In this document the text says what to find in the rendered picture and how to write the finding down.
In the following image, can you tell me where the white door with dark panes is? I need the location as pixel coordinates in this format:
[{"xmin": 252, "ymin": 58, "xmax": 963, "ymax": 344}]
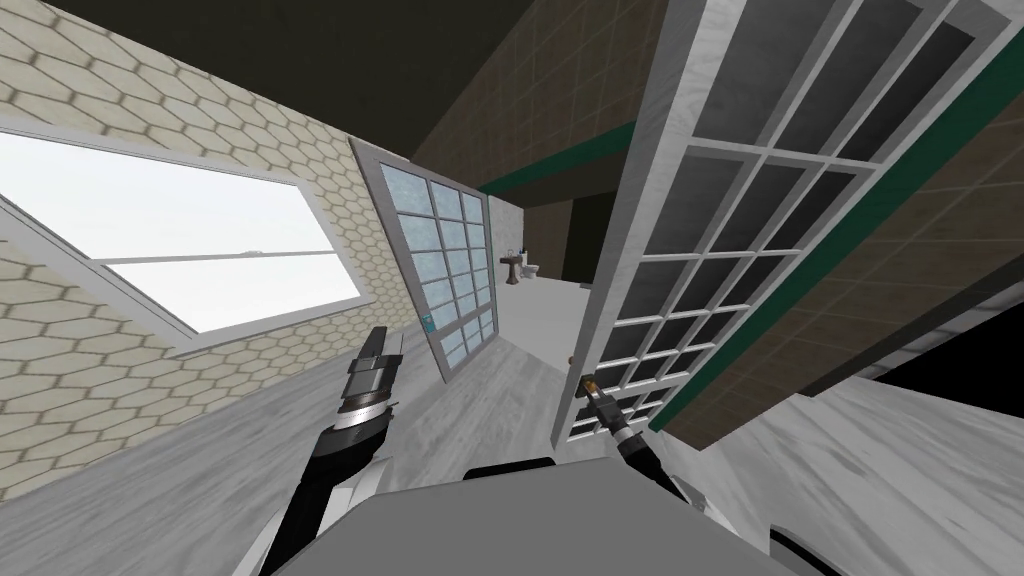
[{"xmin": 550, "ymin": 0, "xmax": 1024, "ymax": 451}]

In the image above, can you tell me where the grey door with blue panes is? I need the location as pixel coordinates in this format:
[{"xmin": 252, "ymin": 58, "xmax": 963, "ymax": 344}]
[{"xmin": 348, "ymin": 135, "xmax": 502, "ymax": 386}]

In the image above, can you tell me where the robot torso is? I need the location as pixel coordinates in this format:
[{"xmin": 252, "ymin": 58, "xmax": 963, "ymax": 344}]
[{"xmin": 271, "ymin": 457, "xmax": 801, "ymax": 576}]

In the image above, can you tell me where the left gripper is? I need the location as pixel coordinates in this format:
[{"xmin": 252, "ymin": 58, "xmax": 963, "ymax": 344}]
[{"xmin": 343, "ymin": 325, "xmax": 406, "ymax": 409}]

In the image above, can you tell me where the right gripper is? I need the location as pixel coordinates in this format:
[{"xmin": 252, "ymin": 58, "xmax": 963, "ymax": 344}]
[{"xmin": 592, "ymin": 390, "xmax": 636, "ymax": 439}]

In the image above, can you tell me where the white framed window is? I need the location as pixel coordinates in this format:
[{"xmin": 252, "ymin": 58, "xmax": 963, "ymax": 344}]
[{"xmin": 0, "ymin": 118, "xmax": 376, "ymax": 359}]

